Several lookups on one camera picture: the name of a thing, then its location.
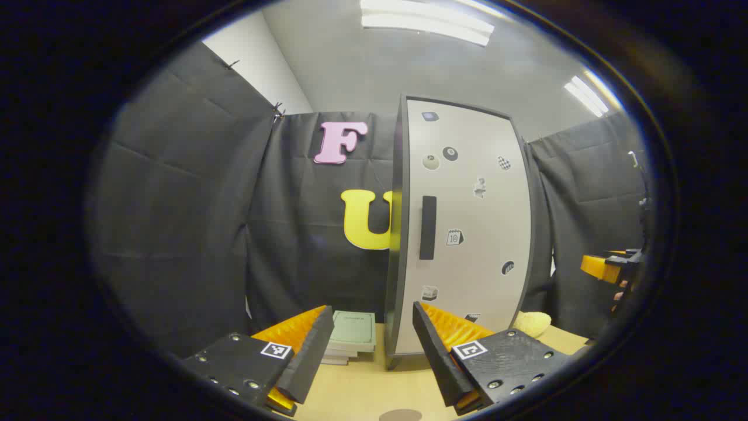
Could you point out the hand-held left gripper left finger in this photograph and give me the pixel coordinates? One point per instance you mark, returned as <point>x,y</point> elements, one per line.
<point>310,362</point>

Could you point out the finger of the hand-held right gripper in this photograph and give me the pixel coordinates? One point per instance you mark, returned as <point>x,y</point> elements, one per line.
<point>596,266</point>

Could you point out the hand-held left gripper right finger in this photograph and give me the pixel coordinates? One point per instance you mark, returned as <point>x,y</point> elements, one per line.
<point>435,356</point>

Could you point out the round brown coaster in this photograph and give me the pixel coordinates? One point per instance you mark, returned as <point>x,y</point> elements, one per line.
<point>400,416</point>

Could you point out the dark grey cabinet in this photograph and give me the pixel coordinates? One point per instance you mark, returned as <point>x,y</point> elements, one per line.
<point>394,263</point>

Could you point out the stack of white books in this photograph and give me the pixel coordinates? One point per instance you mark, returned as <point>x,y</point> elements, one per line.
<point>345,355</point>

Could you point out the yellow plush toy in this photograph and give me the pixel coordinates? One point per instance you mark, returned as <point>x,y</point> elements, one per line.
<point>533,323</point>

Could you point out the black backdrop cloth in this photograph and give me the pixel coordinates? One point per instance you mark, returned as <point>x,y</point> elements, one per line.
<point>187,222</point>

